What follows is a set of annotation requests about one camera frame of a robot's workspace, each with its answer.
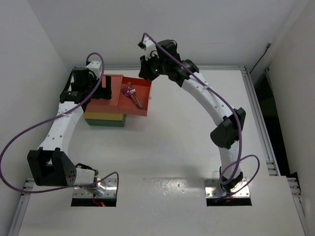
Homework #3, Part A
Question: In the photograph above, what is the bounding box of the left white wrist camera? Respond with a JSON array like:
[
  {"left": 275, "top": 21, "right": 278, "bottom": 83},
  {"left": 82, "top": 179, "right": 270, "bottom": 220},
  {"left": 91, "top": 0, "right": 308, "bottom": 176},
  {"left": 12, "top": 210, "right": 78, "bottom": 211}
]
[{"left": 86, "top": 61, "right": 102, "bottom": 78}]

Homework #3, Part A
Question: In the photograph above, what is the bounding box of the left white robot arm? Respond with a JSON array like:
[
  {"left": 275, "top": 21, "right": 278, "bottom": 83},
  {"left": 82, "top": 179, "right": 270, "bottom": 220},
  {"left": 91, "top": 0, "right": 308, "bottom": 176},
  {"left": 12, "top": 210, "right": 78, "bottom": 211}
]
[{"left": 27, "top": 61, "right": 106, "bottom": 187}]

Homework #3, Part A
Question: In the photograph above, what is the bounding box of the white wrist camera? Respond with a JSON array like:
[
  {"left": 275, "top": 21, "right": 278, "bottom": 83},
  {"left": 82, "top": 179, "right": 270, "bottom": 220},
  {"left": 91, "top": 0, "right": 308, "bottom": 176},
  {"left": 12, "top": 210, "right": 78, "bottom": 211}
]
[
  {"left": 138, "top": 36, "right": 158, "bottom": 60},
  {"left": 86, "top": 61, "right": 102, "bottom": 78}
]

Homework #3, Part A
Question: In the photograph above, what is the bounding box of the silver metal fork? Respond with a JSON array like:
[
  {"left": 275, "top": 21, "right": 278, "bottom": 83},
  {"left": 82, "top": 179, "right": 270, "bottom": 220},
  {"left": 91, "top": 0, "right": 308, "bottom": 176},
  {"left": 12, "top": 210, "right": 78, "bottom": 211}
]
[{"left": 127, "top": 82, "right": 143, "bottom": 110}]

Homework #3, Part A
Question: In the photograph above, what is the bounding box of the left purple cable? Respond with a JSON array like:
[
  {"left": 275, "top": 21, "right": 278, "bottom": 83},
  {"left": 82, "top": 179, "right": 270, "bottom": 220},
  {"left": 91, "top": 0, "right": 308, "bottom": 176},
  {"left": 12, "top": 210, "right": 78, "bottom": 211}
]
[{"left": 0, "top": 52, "right": 120, "bottom": 195}]

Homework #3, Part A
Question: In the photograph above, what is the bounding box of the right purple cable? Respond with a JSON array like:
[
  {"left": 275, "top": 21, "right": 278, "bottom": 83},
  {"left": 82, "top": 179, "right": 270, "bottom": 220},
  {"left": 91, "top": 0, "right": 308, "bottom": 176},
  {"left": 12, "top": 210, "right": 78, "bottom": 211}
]
[{"left": 141, "top": 32, "right": 261, "bottom": 198}]

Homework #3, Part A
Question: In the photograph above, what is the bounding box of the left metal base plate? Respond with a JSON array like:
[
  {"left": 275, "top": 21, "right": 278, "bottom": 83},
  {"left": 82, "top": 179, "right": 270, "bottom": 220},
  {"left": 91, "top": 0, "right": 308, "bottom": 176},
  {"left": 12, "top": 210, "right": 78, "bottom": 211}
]
[{"left": 72, "top": 178, "right": 118, "bottom": 199}]

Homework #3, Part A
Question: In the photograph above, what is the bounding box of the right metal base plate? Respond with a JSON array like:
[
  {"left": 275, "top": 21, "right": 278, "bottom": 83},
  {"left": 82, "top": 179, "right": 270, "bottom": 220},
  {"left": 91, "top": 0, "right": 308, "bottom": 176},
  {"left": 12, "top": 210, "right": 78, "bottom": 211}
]
[{"left": 204, "top": 178, "right": 250, "bottom": 199}]

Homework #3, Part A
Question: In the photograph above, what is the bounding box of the pink metallic fork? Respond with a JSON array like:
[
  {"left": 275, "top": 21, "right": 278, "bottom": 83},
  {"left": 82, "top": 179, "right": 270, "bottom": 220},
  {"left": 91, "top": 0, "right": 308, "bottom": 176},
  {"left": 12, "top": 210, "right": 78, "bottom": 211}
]
[{"left": 122, "top": 86, "right": 142, "bottom": 110}]

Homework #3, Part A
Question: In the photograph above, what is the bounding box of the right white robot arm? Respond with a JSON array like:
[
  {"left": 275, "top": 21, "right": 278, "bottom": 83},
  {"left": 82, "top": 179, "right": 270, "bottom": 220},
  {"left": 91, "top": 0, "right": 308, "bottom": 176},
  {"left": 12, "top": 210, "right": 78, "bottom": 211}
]
[{"left": 138, "top": 36, "right": 246, "bottom": 193}]

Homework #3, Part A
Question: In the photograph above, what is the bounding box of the green bottom drawer box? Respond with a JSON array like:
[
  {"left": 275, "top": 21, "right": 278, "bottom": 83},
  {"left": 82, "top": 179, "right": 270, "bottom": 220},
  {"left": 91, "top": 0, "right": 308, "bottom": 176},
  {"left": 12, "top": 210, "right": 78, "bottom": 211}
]
[{"left": 85, "top": 114, "right": 126, "bottom": 127}]

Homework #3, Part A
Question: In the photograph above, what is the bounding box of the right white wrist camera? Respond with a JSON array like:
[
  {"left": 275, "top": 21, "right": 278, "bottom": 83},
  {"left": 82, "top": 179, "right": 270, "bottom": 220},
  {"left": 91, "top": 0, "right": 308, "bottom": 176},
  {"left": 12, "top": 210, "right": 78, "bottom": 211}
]
[{"left": 138, "top": 36, "right": 158, "bottom": 60}]

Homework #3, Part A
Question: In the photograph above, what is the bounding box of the black wall cable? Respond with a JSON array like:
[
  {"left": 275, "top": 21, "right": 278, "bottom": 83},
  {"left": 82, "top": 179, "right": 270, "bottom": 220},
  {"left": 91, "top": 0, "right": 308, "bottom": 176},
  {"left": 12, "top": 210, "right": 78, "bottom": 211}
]
[{"left": 249, "top": 41, "right": 273, "bottom": 74}]

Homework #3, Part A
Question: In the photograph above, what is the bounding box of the metal base plate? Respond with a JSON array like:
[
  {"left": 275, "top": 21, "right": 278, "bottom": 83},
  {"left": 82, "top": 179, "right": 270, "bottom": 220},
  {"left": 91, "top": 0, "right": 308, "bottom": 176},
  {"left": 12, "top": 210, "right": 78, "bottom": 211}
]
[
  {"left": 204, "top": 178, "right": 250, "bottom": 199},
  {"left": 72, "top": 178, "right": 118, "bottom": 199}
]

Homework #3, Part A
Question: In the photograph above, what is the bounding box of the purple cable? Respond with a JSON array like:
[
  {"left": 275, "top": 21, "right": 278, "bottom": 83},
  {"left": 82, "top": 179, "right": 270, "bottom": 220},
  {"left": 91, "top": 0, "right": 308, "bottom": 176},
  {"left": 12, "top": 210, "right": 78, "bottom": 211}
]
[
  {"left": 141, "top": 32, "right": 261, "bottom": 198},
  {"left": 0, "top": 52, "right": 120, "bottom": 195}
]

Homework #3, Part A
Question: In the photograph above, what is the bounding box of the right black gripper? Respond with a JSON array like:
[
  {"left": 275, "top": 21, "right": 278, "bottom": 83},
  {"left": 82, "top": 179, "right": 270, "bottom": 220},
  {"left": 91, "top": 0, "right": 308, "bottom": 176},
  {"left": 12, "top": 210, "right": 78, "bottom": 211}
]
[{"left": 140, "top": 51, "right": 169, "bottom": 81}]

